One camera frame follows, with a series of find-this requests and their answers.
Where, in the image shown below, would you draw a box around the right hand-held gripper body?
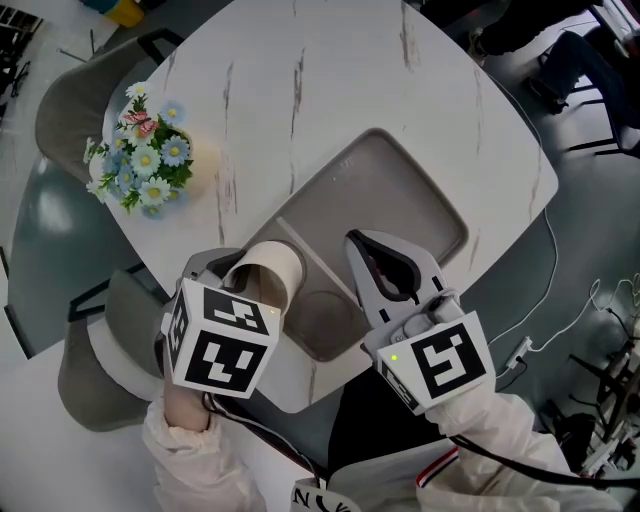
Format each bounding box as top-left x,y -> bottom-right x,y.
359,287 -> 497,417

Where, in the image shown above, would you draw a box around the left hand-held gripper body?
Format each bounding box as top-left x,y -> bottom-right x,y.
159,276 -> 282,401

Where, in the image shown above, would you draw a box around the cream cup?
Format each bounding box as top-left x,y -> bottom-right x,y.
222,240 -> 308,315

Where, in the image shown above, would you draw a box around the grey divided tray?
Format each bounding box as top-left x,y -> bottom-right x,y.
238,127 -> 471,363

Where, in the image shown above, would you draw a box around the person's right forearm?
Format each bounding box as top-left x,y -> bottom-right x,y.
423,392 -> 571,476

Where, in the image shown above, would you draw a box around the person's left forearm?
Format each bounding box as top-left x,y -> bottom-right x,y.
141,383 -> 269,512

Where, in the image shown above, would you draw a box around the white power strip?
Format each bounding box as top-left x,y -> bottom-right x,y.
503,335 -> 535,372

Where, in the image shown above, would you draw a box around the person's black trousers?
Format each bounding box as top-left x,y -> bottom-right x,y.
327,377 -> 454,474

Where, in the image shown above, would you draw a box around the potted blue and white flowers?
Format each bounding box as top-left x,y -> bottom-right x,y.
82,81 -> 222,221

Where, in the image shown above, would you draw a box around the grey upholstered chair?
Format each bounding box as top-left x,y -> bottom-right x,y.
56,263 -> 174,435
34,28 -> 187,185

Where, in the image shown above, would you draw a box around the person's white jacket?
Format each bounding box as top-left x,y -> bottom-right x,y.
289,439 -> 629,512

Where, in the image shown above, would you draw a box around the dark grey chair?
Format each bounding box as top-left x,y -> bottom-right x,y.
537,44 -> 640,160

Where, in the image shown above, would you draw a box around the yellow waste bin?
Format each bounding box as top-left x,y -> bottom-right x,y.
103,0 -> 145,29

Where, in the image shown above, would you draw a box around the white floor cable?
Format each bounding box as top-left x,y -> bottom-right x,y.
487,207 -> 560,347

